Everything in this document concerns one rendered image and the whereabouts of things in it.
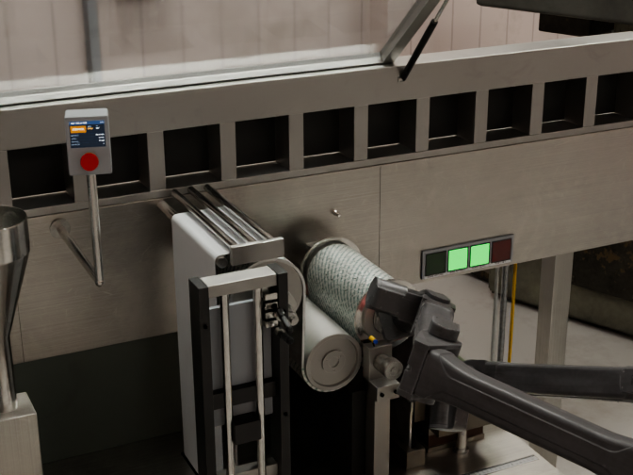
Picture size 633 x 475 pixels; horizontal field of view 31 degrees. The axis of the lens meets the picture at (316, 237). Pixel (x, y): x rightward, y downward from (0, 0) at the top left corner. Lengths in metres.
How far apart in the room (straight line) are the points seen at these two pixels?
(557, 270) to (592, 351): 1.92
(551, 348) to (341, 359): 1.08
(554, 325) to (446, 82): 0.90
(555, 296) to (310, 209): 0.91
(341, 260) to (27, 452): 0.72
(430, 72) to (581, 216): 0.59
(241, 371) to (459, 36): 4.33
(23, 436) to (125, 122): 0.62
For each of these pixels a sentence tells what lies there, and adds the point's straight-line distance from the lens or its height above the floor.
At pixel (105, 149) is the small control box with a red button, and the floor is 1.65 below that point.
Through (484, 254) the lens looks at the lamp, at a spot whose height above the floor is 1.18.
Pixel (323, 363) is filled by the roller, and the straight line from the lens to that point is 2.19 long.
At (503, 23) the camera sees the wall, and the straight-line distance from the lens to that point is 6.37.
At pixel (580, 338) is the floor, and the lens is 5.07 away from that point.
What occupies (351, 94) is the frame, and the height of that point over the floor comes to 1.60.
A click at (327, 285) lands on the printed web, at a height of 1.27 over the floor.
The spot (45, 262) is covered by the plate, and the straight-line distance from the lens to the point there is 2.28.
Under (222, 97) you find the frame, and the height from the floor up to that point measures 1.63.
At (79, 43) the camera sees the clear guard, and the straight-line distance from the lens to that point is 2.08.
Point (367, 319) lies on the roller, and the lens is 2.19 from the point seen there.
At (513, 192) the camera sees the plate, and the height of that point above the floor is 1.32.
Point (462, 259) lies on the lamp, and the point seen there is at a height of 1.18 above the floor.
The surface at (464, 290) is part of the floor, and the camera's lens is 5.46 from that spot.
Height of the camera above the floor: 2.19
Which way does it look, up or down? 21 degrees down
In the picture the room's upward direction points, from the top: straight up
